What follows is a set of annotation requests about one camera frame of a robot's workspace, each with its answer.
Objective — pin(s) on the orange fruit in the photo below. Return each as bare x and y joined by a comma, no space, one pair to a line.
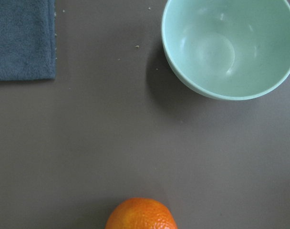
141,213

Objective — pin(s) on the grey folded cloth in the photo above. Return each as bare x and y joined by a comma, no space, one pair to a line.
27,40

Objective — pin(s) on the mint green bowl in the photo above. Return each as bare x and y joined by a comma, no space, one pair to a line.
228,49

